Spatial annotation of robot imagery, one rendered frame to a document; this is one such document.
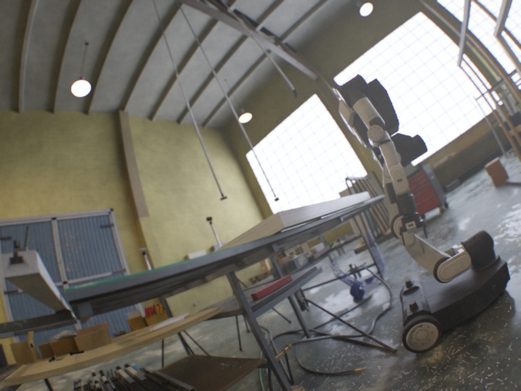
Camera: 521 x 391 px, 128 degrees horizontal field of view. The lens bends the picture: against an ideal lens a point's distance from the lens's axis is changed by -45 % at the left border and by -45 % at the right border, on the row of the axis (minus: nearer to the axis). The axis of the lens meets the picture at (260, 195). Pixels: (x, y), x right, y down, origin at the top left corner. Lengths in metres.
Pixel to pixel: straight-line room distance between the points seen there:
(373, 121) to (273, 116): 10.41
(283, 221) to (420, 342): 0.90
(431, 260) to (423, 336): 0.39
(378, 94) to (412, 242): 0.80
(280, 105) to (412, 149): 10.24
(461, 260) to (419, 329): 0.40
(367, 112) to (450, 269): 0.89
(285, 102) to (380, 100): 9.98
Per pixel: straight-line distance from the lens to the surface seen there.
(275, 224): 0.96
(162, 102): 10.44
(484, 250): 1.41
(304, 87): 10.90
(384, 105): 1.34
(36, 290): 0.36
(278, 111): 11.33
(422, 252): 1.32
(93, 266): 7.26
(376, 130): 1.10
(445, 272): 1.33
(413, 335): 1.25
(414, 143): 1.32
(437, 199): 4.76
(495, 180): 4.37
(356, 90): 1.20
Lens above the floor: 0.77
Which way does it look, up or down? 15 degrees up
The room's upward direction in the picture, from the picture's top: 25 degrees counter-clockwise
